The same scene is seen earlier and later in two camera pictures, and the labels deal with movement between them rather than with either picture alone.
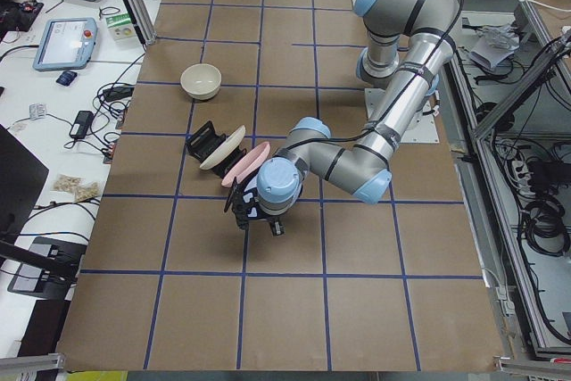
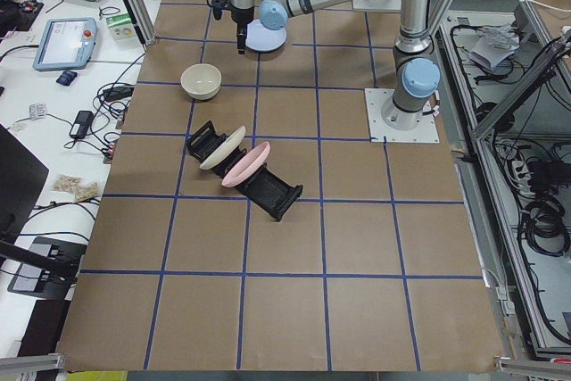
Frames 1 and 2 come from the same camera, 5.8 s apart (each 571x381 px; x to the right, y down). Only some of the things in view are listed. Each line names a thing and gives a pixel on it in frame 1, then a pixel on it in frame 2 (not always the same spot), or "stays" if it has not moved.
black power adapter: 82,124 stays
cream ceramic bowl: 202,81 stays
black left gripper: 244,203 -> 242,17
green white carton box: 120,27 stays
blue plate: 252,185 -> 261,39
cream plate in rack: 230,145 stays
